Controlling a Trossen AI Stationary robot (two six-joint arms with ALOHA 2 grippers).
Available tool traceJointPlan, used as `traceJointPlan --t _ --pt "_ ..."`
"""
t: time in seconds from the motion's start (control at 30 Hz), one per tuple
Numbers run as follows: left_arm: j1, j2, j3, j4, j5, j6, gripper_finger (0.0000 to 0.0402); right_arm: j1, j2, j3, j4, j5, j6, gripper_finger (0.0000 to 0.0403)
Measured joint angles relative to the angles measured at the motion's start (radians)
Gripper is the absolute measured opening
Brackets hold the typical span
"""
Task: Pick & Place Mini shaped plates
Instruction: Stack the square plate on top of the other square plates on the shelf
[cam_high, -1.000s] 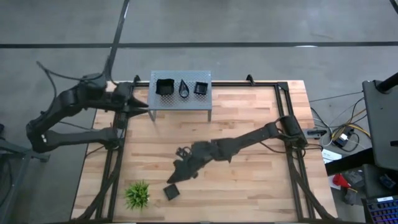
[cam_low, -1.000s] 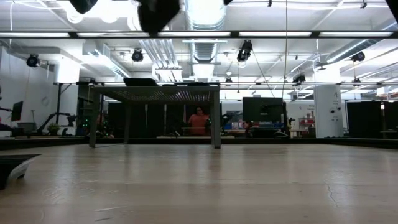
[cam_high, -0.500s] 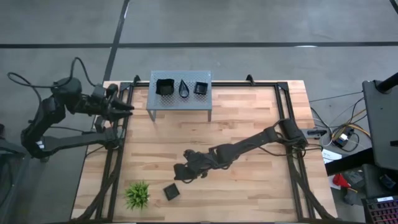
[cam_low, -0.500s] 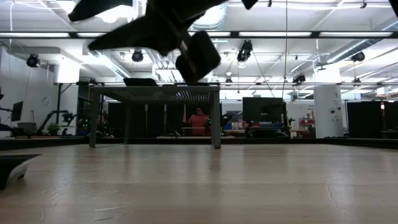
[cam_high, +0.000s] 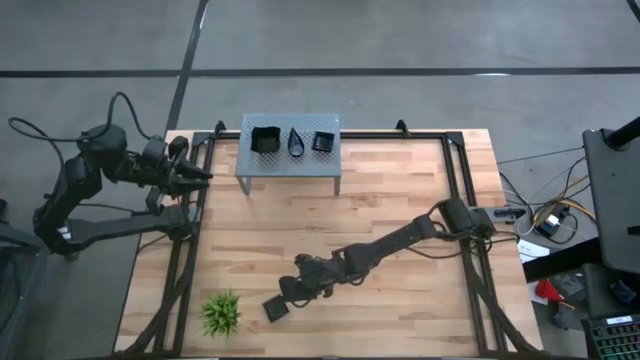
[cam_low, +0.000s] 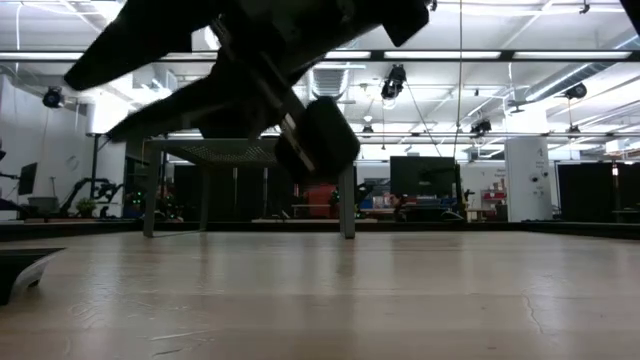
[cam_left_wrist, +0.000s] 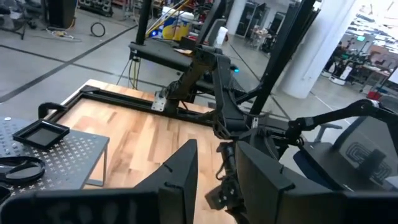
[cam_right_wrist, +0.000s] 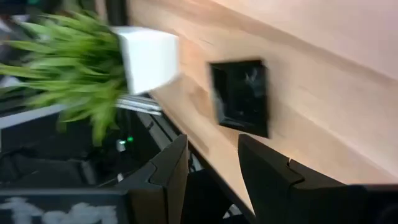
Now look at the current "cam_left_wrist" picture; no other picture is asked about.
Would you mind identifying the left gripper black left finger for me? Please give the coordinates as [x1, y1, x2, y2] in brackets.
[0, 138, 199, 224]

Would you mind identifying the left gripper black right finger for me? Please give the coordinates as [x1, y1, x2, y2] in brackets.
[234, 141, 398, 224]

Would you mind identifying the small square black plate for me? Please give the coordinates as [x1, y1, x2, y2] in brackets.
[12, 118, 71, 151]

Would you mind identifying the teardrop shaped black plate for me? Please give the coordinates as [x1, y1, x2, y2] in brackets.
[0, 155, 47, 187]

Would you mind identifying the black office chair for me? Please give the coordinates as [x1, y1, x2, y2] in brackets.
[292, 116, 398, 193]

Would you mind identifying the grey perforated metal shelf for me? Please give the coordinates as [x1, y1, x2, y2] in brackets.
[0, 116, 111, 200]

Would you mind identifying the black jointed boom rod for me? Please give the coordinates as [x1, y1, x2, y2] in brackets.
[285, 98, 398, 147]

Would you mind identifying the black equipment cart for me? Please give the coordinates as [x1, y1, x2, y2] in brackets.
[128, 41, 200, 73]

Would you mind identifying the person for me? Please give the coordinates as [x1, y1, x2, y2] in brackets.
[322, 41, 346, 75]

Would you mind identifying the white round pillar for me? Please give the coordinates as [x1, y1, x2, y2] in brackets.
[277, 0, 358, 100]

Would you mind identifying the yellow blue printed container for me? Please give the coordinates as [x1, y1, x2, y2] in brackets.
[160, 5, 195, 42]

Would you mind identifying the black vertical pole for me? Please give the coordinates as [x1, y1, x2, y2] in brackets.
[135, 0, 154, 46]

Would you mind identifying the black waste bin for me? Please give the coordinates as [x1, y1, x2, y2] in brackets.
[46, 0, 78, 29]

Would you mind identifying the silver metal bracket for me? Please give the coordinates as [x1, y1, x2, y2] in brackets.
[151, 91, 167, 113]

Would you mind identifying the yellow cable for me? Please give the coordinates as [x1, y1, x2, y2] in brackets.
[128, 58, 140, 90]

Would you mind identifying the black frame clamp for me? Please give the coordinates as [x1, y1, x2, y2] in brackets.
[37, 101, 68, 119]

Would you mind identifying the black coiled cable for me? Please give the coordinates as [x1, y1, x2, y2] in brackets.
[90, 22, 106, 38]

